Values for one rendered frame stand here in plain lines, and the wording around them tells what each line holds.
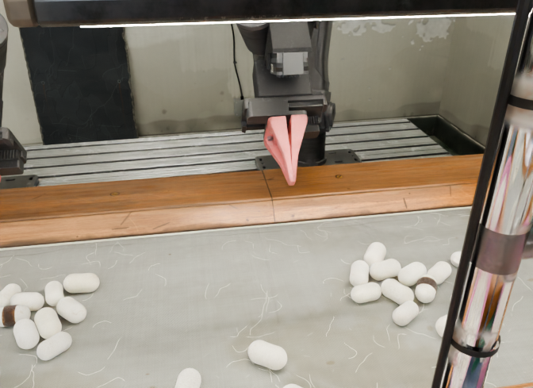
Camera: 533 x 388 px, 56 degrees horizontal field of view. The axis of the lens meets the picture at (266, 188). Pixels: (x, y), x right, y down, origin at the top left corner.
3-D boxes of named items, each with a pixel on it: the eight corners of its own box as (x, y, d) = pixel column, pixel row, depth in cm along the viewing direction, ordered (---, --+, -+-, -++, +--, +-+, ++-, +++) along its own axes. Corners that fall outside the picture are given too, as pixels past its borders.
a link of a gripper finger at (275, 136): (337, 170, 57) (325, 97, 60) (275, 174, 56) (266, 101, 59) (325, 190, 63) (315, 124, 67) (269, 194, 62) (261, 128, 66)
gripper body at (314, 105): (329, 108, 60) (320, 55, 63) (244, 112, 59) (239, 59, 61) (319, 132, 66) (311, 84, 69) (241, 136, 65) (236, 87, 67)
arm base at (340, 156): (366, 128, 93) (354, 116, 99) (260, 136, 89) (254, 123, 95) (362, 167, 96) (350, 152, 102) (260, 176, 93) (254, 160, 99)
